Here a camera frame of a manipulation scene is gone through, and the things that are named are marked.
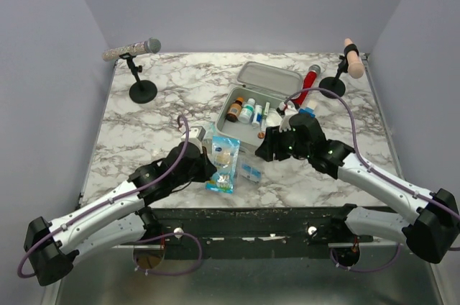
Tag black mic stand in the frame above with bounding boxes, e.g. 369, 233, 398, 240
319, 55, 349, 97
119, 53, 157, 104

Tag cotton swab bag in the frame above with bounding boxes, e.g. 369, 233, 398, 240
205, 136, 240, 194

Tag white green medicine bottle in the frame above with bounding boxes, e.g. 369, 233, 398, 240
238, 98, 256, 124

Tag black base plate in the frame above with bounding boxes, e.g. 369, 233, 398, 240
136, 204, 374, 260

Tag right black mic stand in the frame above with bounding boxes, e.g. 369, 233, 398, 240
319, 55, 349, 97

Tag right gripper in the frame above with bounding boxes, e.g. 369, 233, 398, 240
254, 123, 312, 162

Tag blue white wipes packet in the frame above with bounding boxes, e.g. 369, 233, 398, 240
238, 161, 262, 183

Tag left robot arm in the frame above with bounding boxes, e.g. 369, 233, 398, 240
24, 142, 216, 286

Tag blue toy brick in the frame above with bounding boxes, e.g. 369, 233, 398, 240
298, 107, 316, 118

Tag left black mic stand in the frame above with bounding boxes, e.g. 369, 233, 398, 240
119, 53, 157, 104

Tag grey medicine kit case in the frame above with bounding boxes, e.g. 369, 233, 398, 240
215, 61, 303, 152

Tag glitter microphone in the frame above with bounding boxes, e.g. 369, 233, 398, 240
102, 38, 162, 62

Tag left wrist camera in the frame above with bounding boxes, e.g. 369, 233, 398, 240
180, 126, 207, 149

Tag white gauze pad pack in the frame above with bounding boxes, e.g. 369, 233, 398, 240
265, 108, 283, 127

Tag beige wooden microphone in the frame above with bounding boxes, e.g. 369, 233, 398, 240
344, 38, 364, 78

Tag green medicine box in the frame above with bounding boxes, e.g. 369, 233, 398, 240
262, 102, 270, 119

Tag red toy microphone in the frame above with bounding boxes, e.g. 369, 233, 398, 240
292, 64, 321, 109

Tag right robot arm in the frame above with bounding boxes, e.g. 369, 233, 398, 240
255, 114, 459, 264

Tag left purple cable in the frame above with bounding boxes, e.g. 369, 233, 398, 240
17, 114, 204, 279

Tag amber medicine bottle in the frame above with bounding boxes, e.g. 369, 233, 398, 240
225, 97, 244, 122

